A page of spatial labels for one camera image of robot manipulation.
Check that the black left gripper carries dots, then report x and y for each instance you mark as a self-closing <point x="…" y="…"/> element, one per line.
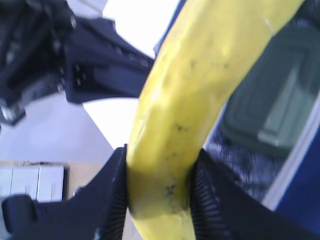
<point x="99" y="64"/>

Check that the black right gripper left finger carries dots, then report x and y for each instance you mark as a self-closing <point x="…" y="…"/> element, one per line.
<point x="96" y="212"/>

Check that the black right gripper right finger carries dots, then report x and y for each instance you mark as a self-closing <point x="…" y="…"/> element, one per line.
<point x="221" y="210"/>

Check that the navy blue lunch bag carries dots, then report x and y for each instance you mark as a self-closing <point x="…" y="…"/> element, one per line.
<point x="254" y="172"/>

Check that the green-lidded glass food container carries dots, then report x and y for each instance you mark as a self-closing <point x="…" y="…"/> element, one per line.
<point x="268" y="111"/>

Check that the yellow banana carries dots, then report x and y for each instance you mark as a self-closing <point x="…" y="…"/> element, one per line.
<point x="210" y="48"/>

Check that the grey storage boxes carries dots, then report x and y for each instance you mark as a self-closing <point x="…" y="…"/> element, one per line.
<point x="44" y="183"/>

